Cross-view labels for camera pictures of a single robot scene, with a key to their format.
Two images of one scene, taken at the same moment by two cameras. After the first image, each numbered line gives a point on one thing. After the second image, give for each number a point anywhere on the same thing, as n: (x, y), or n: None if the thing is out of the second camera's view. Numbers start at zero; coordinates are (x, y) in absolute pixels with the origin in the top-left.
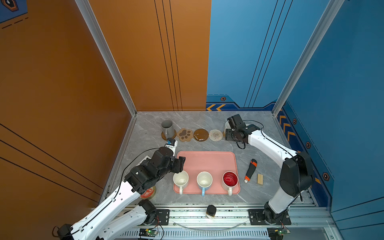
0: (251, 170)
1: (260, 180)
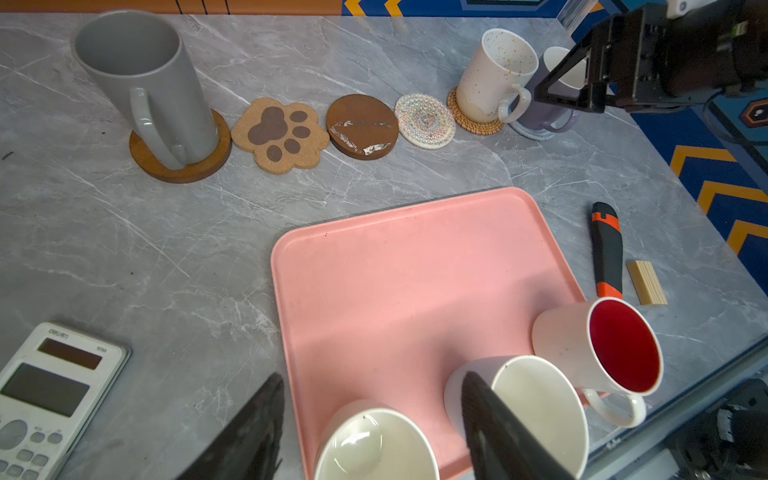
0: (608, 251)
1: (647, 283)
